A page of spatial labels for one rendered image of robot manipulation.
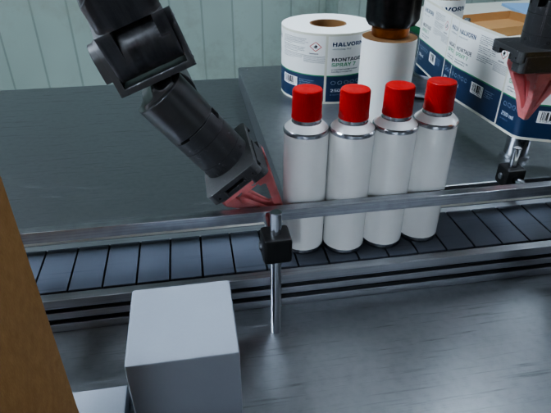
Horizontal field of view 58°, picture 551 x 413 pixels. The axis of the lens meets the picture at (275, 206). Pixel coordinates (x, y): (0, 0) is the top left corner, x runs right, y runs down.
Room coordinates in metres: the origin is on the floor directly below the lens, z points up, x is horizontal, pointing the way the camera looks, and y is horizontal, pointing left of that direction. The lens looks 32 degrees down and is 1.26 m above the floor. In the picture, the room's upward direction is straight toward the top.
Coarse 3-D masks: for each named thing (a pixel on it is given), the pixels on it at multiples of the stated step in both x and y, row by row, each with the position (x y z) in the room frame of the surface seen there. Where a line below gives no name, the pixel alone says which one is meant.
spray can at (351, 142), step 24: (360, 96) 0.51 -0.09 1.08; (336, 120) 0.53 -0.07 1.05; (360, 120) 0.51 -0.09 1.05; (336, 144) 0.51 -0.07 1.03; (360, 144) 0.50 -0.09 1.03; (336, 168) 0.51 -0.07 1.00; (360, 168) 0.50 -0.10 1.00; (336, 192) 0.50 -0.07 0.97; (360, 192) 0.50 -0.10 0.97; (336, 216) 0.50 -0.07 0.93; (360, 216) 0.50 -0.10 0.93; (336, 240) 0.50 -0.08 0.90; (360, 240) 0.51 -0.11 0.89
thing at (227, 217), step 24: (432, 192) 0.51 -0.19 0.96; (456, 192) 0.51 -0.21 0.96; (480, 192) 0.51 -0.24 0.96; (504, 192) 0.52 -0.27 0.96; (528, 192) 0.52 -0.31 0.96; (168, 216) 0.46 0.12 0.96; (192, 216) 0.46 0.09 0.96; (216, 216) 0.46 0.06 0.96; (240, 216) 0.47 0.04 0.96; (288, 216) 0.47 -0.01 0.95; (312, 216) 0.48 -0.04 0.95; (24, 240) 0.43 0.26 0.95; (48, 240) 0.43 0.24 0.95
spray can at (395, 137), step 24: (384, 96) 0.54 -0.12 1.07; (408, 96) 0.52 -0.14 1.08; (384, 120) 0.53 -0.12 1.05; (408, 120) 0.52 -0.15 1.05; (384, 144) 0.52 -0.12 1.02; (408, 144) 0.51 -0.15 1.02; (384, 168) 0.51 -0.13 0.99; (408, 168) 0.52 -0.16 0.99; (384, 192) 0.51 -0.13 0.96; (384, 216) 0.51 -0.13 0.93; (384, 240) 0.51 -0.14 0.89
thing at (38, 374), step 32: (0, 192) 0.26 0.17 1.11; (0, 224) 0.25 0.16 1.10; (0, 256) 0.24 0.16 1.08; (0, 288) 0.23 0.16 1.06; (32, 288) 0.26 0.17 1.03; (0, 320) 0.21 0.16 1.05; (32, 320) 0.25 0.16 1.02; (0, 352) 0.20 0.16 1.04; (32, 352) 0.23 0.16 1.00; (0, 384) 0.19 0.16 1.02; (32, 384) 0.22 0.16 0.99; (64, 384) 0.26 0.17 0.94
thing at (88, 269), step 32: (448, 224) 0.57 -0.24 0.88; (480, 224) 0.57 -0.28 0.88; (512, 224) 0.57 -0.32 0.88; (544, 224) 0.57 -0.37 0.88; (32, 256) 0.49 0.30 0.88; (64, 256) 0.49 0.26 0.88; (96, 256) 0.49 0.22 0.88; (128, 256) 0.49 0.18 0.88; (160, 256) 0.49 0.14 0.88; (192, 256) 0.49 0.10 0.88; (224, 256) 0.49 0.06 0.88; (256, 256) 0.49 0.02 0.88; (320, 256) 0.49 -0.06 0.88; (352, 256) 0.49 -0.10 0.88; (384, 256) 0.50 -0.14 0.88; (64, 288) 0.43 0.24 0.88; (96, 288) 0.44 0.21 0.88
